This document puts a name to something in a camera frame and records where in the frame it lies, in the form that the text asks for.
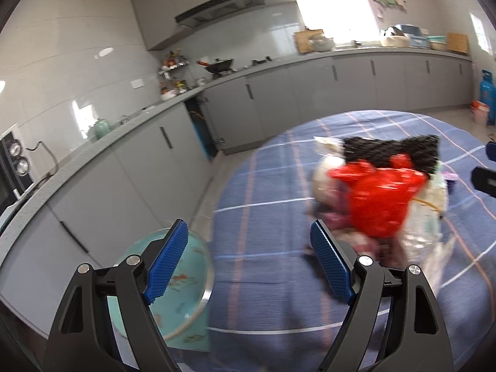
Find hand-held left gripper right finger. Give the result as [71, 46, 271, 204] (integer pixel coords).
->
[310, 219, 454, 372]

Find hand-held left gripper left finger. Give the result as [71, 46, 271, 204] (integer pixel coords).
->
[48, 219, 189, 372]

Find teal round trash bin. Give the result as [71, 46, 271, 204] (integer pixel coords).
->
[106, 228, 215, 353]

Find pink white wrapper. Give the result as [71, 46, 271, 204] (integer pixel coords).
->
[310, 197, 388, 260]

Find red plastic bag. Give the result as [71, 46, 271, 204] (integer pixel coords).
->
[329, 154, 429, 238]

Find white plastic bag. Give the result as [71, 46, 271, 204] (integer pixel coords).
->
[312, 135, 349, 202]

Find black mesh bag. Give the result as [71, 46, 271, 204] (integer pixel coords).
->
[343, 135, 442, 173]

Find white red bucket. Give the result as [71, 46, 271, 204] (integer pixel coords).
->
[471, 101, 489, 126]

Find blue gas cylinder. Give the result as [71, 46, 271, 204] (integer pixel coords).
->
[480, 70, 496, 126]

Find blue plaid tablecloth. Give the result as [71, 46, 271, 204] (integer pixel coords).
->
[207, 110, 496, 372]

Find grey kitchen base cabinets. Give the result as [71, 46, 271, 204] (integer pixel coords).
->
[0, 46, 475, 318]

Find brown cardboard box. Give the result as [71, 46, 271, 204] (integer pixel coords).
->
[445, 32, 469, 55]

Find dish rack with dishes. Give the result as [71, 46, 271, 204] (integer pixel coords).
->
[380, 25, 427, 49]

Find teal ceramic jar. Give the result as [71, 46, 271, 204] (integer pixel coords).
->
[88, 118, 111, 140]

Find black white microwave oven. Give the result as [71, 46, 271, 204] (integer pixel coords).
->
[0, 124, 39, 233]

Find metal spice rack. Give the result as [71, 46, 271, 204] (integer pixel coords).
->
[157, 48, 190, 99]

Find black wok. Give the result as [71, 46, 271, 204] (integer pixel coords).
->
[197, 58, 235, 76]

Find bright window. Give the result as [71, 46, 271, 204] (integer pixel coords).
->
[296, 0, 380, 43]

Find wooden cutting board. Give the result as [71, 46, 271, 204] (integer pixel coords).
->
[294, 29, 325, 54]

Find black range hood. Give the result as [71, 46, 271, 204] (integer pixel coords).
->
[174, 0, 266, 32]

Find black power cable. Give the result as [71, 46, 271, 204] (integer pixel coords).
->
[25, 141, 59, 187]

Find green wall decoration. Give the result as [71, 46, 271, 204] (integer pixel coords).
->
[372, 0, 407, 13]

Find grey wall cabinet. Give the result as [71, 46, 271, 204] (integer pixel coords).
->
[130, 0, 301, 51]

